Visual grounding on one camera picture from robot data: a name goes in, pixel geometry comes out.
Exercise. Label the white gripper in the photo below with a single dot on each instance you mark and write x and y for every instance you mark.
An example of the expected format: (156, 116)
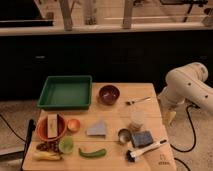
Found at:
(167, 108)

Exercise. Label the grey blue towel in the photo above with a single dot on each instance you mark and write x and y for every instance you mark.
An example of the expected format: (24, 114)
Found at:
(98, 128)

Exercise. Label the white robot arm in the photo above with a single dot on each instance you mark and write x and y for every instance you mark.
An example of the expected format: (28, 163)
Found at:
(185, 83)

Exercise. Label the clear plastic cup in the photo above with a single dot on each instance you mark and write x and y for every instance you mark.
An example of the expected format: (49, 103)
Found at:
(136, 121)

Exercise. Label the blue sponge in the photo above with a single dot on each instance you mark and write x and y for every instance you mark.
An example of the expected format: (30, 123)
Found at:
(141, 139)

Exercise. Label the small metal cup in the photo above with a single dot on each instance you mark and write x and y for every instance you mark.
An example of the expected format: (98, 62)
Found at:
(124, 136)

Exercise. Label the dark purple bowl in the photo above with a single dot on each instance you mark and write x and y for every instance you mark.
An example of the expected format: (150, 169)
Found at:
(109, 94)

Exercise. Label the green pepper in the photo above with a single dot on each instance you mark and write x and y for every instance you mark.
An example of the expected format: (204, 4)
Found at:
(94, 154)

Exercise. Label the small orange cup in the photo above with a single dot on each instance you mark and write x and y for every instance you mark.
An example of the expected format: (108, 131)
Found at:
(73, 125)

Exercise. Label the green plastic tray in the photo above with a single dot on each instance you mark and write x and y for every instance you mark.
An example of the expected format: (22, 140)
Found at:
(66, 93)

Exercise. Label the wooden block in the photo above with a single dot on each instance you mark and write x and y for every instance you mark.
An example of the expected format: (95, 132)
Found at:
(52, 127)

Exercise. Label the dark grape bunch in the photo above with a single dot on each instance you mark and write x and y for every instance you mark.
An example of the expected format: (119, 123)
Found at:
(48, 146)

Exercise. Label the yellow banana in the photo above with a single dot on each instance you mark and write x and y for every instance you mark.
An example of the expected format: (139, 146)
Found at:
(46, 156)

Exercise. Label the white handled brush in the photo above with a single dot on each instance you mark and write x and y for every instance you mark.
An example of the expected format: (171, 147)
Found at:
(131, 156)

